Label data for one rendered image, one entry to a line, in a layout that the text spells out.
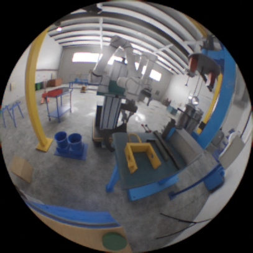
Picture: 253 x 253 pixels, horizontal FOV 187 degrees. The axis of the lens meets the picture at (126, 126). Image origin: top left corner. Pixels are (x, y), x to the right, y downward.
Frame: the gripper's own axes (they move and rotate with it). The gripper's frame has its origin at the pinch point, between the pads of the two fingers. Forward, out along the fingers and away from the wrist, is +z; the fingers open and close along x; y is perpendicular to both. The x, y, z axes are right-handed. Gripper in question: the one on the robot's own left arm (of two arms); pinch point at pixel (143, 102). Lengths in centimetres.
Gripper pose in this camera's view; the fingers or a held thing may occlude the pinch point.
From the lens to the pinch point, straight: 90.7
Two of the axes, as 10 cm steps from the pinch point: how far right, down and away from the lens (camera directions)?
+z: -2.7, 9.6, 1.1
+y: 3.2, 2.0, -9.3
